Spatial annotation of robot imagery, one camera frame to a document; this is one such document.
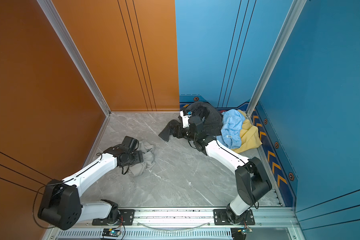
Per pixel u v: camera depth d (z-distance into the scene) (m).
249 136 0.97
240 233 0.70
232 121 0.96
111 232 0.71
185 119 0.74
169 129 1.03
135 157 0.77
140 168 0.84
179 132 0.72
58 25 0.75
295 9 0.70
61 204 0.41
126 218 0.75
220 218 0.72
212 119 0.96
